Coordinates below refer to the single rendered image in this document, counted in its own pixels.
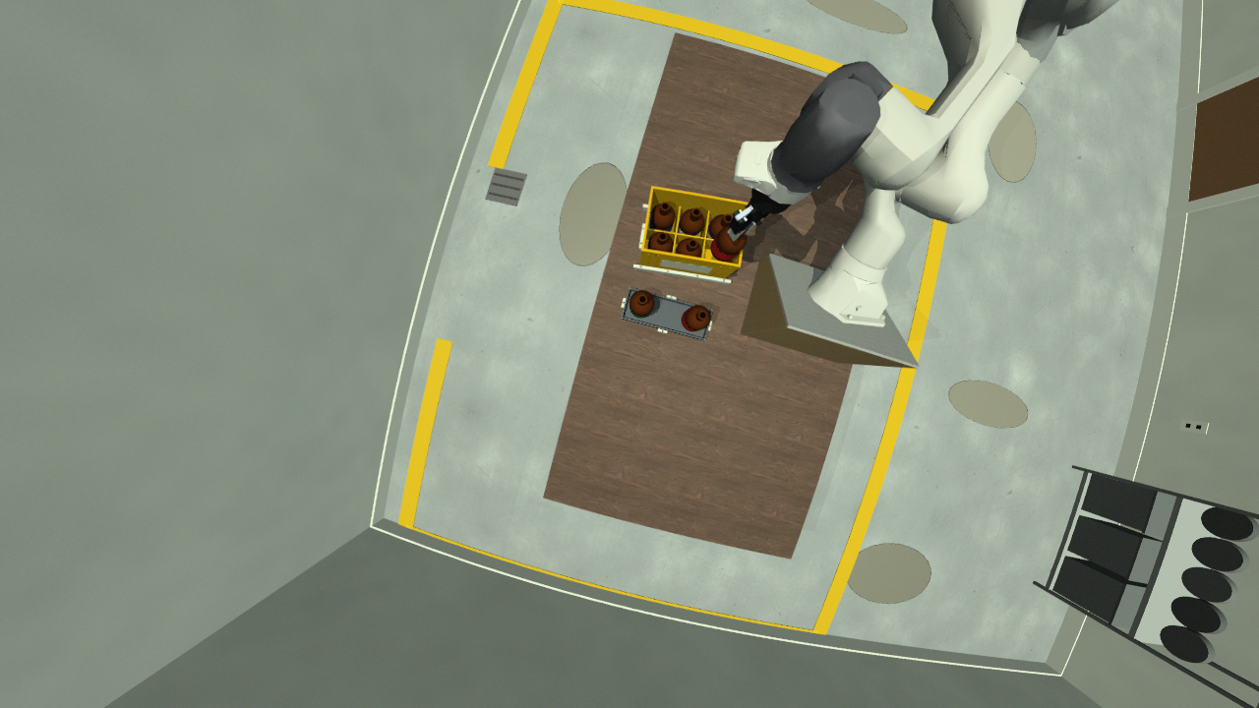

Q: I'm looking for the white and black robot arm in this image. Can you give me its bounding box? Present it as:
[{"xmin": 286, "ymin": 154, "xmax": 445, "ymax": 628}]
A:
[{"xmin": 734, "ymin": 0, "xmax": 1119, "ymax": 328}]

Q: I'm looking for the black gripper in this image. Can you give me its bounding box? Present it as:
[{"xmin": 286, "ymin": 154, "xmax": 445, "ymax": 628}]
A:
[{"xmin": 728, "ymin": 189, "xmax": 789, "ymax": 242}]

